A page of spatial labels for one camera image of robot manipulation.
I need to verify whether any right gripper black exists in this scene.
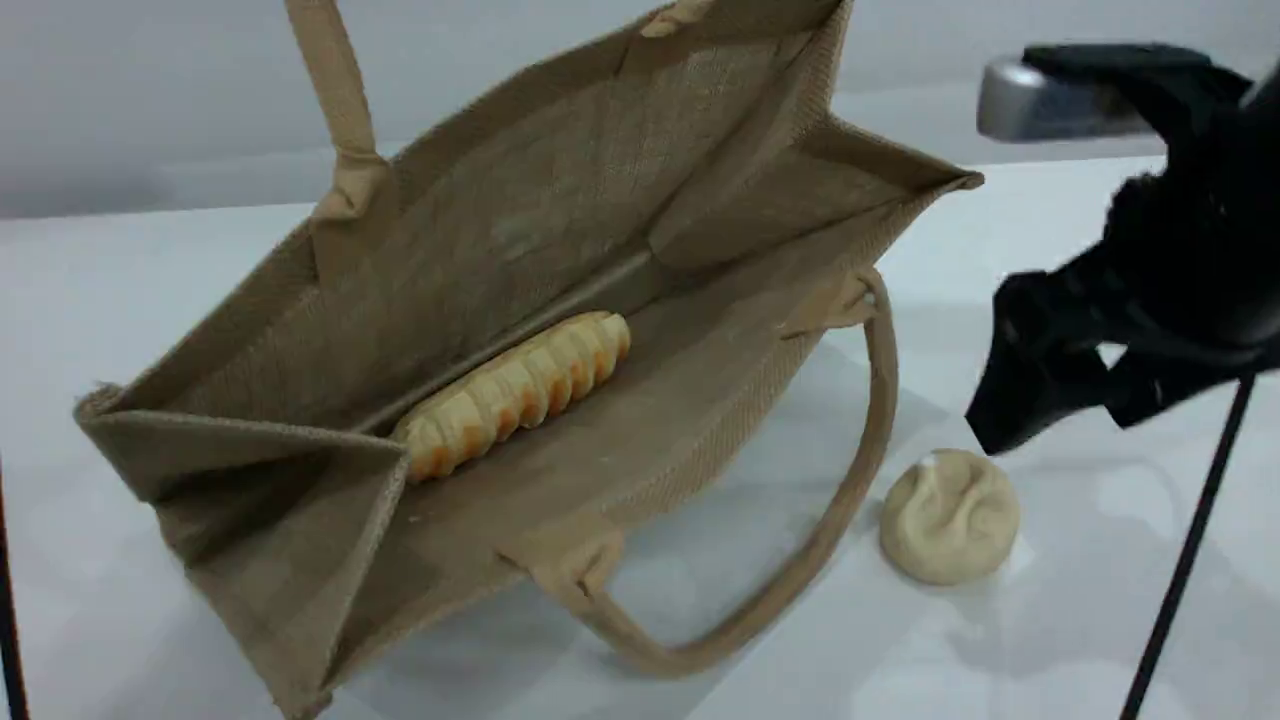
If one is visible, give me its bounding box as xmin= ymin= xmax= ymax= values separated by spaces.
xmin=964 ymin=62 xmax=1280 ymax=457

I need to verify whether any round pale egg yolk pastry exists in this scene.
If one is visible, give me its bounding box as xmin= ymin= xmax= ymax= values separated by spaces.
xmin=879 ymin=447 xmax=1022 ymax=588

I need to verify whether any long striped bread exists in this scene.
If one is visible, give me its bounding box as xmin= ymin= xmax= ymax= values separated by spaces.
xmin=392 ymin=310 xmax=633 ymax=484

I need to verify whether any brown burlap tote bag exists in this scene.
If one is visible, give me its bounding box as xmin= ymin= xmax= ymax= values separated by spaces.
xmin=72 ymin=0 xmax=986 ymax=720

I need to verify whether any thin black cable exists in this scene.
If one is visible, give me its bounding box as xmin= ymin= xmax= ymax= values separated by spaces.
xmin=0 ymin=455 xmax=30 ymax=720
xmin=1118 ymin=374 xmax=1257 ymax=720

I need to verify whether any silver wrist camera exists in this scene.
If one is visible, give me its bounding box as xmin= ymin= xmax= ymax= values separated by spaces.
xmin=976 ymin=54 xmax=1167 ymax=143

